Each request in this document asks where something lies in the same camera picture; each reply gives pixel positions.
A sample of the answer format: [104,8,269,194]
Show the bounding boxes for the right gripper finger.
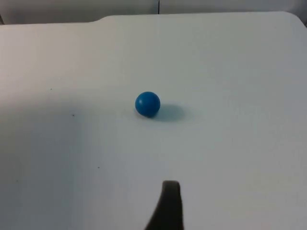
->
[143,180,186,230]

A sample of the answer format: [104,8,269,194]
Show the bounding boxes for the blue ball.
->
[134,91,161,118]

